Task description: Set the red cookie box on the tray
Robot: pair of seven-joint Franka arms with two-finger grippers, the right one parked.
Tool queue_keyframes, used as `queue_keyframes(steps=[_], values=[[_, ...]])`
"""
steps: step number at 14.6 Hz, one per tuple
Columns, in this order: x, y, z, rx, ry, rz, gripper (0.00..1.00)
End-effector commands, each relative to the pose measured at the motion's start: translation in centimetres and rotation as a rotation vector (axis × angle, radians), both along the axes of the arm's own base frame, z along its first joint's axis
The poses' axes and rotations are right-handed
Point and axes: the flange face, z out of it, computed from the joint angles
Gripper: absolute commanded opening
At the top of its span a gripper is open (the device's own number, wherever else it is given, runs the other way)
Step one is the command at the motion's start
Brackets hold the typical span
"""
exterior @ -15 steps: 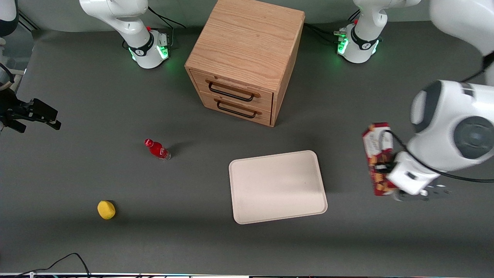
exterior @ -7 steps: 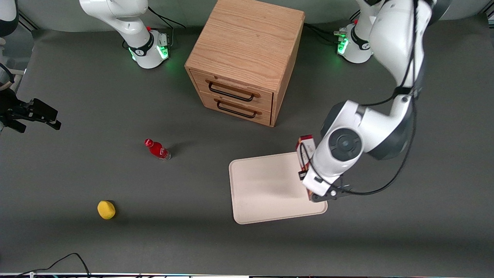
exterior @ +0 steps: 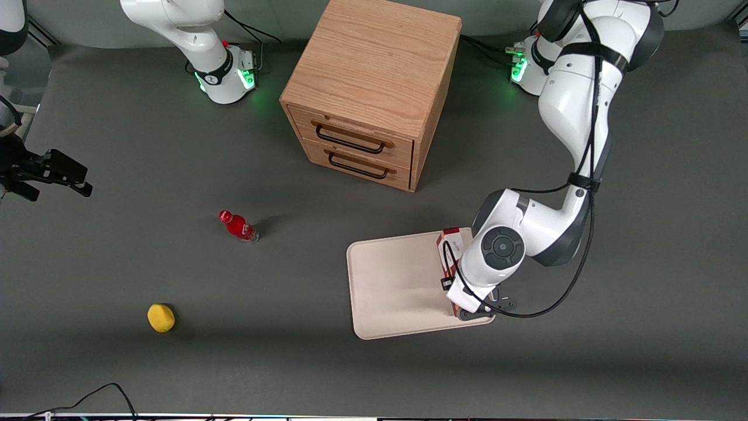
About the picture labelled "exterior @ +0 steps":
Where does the wooden drawer cabinet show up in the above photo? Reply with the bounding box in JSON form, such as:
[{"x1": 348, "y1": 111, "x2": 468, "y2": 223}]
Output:
[{"x1": 279, "y1": 0, "x2": 463, "y2": 193}]

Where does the black arm base cable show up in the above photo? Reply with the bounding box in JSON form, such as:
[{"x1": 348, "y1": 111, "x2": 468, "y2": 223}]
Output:
[
  {"x1": 223, "y1": 8, "x2": 282, "y2": 74},
  {"x1": 460, "y1": 20, "x2": 541, "y2": 66}
]

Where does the black arm-mounted cable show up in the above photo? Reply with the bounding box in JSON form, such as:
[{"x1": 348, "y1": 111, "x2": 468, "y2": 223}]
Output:
[{"x1": 441, "y1": 0, "x2": 681, "y2": 319}]

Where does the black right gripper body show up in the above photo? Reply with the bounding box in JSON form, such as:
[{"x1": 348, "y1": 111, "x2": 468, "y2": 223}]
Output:
[{"x1": 0, "y1": 134, "x2": 43, "y2": 202}]

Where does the yellow lemon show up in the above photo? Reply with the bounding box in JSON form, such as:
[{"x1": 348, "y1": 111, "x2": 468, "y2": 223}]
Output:
[{"x1": 147, "y1": 303, "x2": 176, "y2": 333}]

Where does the red cookie box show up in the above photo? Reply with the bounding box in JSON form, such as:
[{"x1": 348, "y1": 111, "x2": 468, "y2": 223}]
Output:
[{"x1": 436, "y1": 226, "x2": 475, "y2": 318}]

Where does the black left arm base cable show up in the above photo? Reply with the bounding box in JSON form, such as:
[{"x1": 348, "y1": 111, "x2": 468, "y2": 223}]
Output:
[{"x1": 460, "y1": 20, "x2": 541, "y2": 66}]

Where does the wooden drawer with black handle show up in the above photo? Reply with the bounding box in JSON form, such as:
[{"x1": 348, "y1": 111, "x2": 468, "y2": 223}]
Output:
[
  {"x1": 302, "y1": 139, "x2": 412, "y2": 191},
  {"x1": 289, "y1": 106, "x2": 415, "y2": 170}
]

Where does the black right arm base cable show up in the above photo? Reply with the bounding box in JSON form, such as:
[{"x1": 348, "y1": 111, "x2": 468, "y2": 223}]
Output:
[{"x1": 223, "y1": 8, "x2": 282, "y2": 74}]

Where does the beige rectangular tray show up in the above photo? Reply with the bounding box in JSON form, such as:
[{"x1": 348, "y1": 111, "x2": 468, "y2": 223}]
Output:
[{"x1": 346, "y1": 227, "x2": 497, "y2": 340}]

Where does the red soda bottle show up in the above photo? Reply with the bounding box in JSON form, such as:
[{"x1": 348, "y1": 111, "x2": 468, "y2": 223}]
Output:
[{"x1": 218, "y1": 209, "x2": 259, "y2": 244}]

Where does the black cable at table edge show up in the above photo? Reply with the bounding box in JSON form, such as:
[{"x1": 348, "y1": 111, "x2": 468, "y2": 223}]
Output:
[{"x1": 22, "y1": 382, "x2": 138, "y2": 421}]

